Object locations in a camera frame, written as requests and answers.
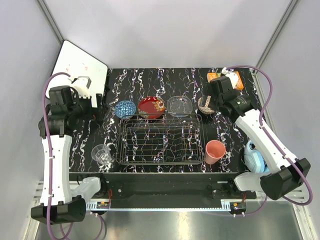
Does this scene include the orange green book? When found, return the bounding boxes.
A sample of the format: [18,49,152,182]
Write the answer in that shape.
[207,71,244,90]

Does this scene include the red floral plate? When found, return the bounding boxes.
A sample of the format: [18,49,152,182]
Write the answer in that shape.
[137,96,166,120]

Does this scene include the white board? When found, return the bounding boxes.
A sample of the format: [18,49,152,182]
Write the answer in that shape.
[48,40,108,97]

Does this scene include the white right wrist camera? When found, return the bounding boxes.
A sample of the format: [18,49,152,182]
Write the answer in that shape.
[221,67,239,89]

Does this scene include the clear glass plate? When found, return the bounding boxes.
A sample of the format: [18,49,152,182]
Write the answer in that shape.
[167,96,193,117]

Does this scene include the clear drinking glass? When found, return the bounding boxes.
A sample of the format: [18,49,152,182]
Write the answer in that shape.
[91,144,113,166]

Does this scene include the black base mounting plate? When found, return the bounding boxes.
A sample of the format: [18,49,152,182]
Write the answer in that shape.
[79,172,257,210]

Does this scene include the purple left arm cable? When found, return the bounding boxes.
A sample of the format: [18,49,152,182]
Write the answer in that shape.
[42,71,73,240]

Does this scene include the beige patterned bowl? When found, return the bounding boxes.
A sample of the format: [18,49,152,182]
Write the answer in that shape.
[197,96,215,115]

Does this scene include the aluminium cable rail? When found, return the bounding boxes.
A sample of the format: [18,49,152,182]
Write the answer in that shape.
[87,197,231,211]

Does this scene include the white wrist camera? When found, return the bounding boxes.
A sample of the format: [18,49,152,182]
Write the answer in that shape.
[221,67,239,89]
[67,76,92,99]

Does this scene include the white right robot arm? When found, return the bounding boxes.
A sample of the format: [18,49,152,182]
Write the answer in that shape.
[204,75,311,200]

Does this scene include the pink plastic cup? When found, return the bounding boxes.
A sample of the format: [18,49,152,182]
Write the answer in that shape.
[204,140,226,165]

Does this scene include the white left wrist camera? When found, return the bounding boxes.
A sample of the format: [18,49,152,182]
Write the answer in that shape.
[67,76,92,99]

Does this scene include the light blue headphones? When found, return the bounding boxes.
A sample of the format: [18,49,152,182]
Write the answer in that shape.
[244,140,270,174]

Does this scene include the wire dish rack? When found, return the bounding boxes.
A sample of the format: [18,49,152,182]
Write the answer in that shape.
[115,113,205,166]

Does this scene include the blue patterned bowl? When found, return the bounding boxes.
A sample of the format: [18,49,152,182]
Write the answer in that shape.
[114,100,137,120]

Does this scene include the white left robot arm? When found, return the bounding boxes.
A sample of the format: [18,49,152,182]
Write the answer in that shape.
[30,85,108,225]

